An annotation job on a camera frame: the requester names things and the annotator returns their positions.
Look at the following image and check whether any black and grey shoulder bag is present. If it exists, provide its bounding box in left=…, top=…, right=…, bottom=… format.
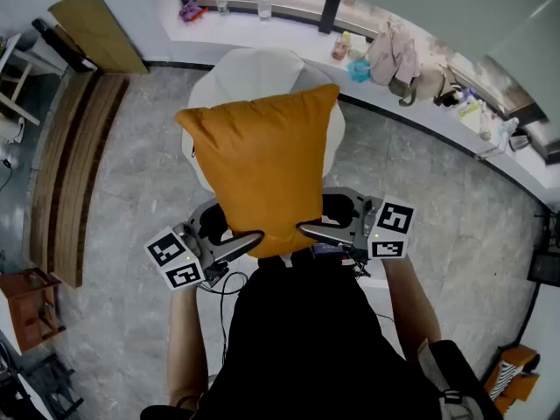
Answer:
left=415, top=338, right=505, bottom=420

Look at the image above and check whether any white seat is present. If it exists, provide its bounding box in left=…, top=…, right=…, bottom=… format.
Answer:
left=181, top=46, right=347, bottom=192

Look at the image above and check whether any clear bottle with orange liquid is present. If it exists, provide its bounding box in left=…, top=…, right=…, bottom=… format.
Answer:
left=330, top=30, right=353, bottom=61

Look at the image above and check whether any person's black clothing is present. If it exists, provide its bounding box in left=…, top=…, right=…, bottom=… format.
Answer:
left=139, top=247, right=444, bottom=420

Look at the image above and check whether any pink backpack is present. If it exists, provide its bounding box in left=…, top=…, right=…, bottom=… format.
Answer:
left=366, top=18, right=422, bottom=107

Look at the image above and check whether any orange cushion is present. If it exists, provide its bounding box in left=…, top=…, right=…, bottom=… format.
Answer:
left=174, top=83, right=341, bottom=260

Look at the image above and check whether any orange cardboard box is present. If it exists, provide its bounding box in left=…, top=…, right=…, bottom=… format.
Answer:
left=482, top=344, right=542, bottom=416

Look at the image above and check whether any black monitor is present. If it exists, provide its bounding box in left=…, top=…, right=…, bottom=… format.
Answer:
left=526, top=251, right=560, bottom=288

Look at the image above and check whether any black upright speaker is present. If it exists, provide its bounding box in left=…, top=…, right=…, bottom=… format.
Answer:
left=318, top=0, right=344, bottom=35

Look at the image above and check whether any black folded umbrella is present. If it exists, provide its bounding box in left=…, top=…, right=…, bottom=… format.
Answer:
left=31, top=17, right=104, bottom=77

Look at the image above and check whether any white wooden shelf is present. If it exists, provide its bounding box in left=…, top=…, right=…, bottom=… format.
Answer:
left=0, top=32, right=67, bottom=126

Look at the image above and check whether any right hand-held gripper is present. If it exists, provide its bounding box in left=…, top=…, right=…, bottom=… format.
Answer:
left=296, top=186, right=417, bottom=267

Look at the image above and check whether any person's left forearm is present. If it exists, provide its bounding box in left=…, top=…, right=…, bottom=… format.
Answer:
left=164, top=283, right=210, bottom=409

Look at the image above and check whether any person's right forearm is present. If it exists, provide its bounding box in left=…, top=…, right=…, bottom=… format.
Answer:
left=381, top=255, right=443, bottom=362

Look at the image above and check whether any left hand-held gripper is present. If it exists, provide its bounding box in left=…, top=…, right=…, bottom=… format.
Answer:
left=143, top=198, right=266, bottom=291

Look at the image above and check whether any beige handbag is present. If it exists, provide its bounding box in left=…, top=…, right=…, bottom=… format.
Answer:
left=418, top=62, right=464, bottom=108

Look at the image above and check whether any blue mesh sponge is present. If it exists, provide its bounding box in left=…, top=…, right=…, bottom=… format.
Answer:
left=346, top=58, right=373, bottom=84

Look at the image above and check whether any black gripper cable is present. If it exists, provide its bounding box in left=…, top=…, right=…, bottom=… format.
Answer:
left=195, top=270, right=249, bottom=367

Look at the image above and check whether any black metal rack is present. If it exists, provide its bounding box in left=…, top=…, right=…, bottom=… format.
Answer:
left=0, top=341, right=85, bottom=420

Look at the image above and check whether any reddish brown wooden stool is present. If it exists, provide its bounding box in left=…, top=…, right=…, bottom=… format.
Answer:
left=0, top=267, right=67, bottom=353

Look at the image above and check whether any olive yellow board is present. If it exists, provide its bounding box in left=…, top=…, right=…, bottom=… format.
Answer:
left=47, top=0, right=149, bottom=75

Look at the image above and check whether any stack of wooden planks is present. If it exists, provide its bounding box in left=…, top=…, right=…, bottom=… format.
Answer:
left=28, top=71, right=130, bottom=289

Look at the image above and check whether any silver kettle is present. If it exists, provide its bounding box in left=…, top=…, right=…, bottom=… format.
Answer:
left=508, top=128, right=531, bottom=152

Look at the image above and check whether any purple cloth item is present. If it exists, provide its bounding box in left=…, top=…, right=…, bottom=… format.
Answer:
left=178, top=0, right=209, bottom=24

